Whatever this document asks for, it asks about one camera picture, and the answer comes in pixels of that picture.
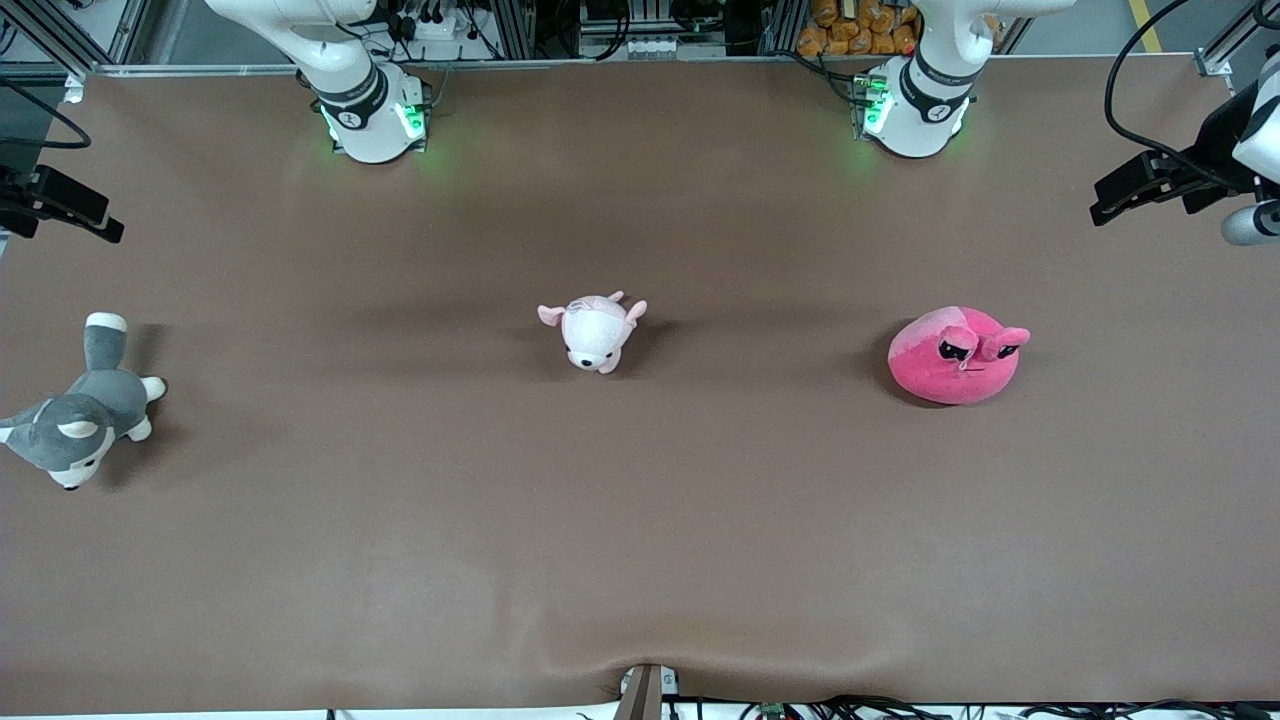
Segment grey white husky plush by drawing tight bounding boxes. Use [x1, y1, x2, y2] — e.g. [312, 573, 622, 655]
[0, 312, 168, 491]

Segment aluminium table edge rail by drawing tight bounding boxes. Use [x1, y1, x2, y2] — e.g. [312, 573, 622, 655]
[0, 58, 863, 79]

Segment pink round plush toy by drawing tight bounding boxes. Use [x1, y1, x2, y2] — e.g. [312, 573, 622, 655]
[888, 306, 1032, 406]

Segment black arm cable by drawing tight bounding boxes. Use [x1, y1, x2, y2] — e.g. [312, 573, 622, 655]
[0, 78, 93, 151]
[1104, 0, 1280, 193]

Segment grey metal bracket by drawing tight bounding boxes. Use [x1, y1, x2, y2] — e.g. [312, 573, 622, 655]
[612, 663, 681, 720]

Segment brown table cover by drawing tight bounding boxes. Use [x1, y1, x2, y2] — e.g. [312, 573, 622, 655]
[0, 55, 1280, 716]

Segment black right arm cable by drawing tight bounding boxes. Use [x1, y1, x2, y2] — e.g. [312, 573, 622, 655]
[0, 78, 93, 151]

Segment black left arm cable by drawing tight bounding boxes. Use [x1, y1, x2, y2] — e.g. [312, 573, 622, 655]
[1104, 0, 1280, 193]

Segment white power strip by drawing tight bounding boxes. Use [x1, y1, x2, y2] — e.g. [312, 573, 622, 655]
[398, 8, 463, 43]

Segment aluminium corner profile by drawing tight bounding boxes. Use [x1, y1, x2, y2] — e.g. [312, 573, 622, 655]
[1195, 0, 1280, 77]

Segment black cable bundle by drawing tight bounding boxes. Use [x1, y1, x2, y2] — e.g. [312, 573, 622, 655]
[660, 694, 1280, 720]

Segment orange snack bags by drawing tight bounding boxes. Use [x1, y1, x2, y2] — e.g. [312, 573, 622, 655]
[797, 0, 1003, 57]

